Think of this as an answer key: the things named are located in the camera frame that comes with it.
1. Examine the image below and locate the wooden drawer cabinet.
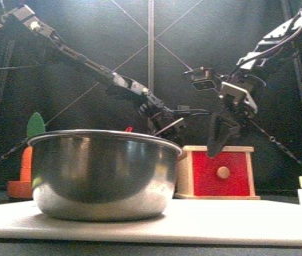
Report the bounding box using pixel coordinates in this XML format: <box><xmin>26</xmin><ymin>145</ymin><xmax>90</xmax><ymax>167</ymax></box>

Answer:
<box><xmin>174</xmin><ymin>144</ymin><xmax>262</xmax><ymax>201</ymax></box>

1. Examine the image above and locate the stainless steel pot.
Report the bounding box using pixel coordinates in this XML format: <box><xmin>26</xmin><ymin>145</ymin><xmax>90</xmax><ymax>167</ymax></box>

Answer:
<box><xmin>27</xmin><ymin>129</ymin><xmax>185</xmax><ymax>223</ymax></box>

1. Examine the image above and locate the white cutting board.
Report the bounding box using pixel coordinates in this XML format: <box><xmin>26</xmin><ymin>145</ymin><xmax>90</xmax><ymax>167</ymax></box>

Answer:
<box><xmin>0</xmin><ymin>198</ymin><xmax>302</xmax><ymax>248</ymax></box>

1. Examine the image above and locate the orange toy carrot green leaf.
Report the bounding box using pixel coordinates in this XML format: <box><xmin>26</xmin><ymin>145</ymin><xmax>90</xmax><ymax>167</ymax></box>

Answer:
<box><xmin>6</xmin><ymin>111</ymin><xmax>47</xmax><ymax>201</ymax></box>

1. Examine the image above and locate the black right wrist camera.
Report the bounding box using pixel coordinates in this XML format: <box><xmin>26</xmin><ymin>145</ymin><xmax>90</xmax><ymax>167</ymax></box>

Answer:
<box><xmin>184</xmin><ymin>66</ymin><xmax>224</xmax><ymax>92</ymax></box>

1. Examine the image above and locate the thin diagonal brace wire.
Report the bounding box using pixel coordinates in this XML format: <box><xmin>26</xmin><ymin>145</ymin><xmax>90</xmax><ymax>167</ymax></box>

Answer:
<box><xmin>0</xmin><ymin>0</ymin><xmax>205</xmax><ymax>177</ymax></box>
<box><xmin>109</xmin><ymin>0</ymin><xmax>302</xmax><ymax>176</ymax></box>

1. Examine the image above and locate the grey metal frame pole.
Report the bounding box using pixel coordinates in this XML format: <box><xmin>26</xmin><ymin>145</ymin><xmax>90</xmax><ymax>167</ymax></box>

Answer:
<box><xmin>147</xmin><ymin>0</ymin><xmax>155</xmax><ymax>94</ymax></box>

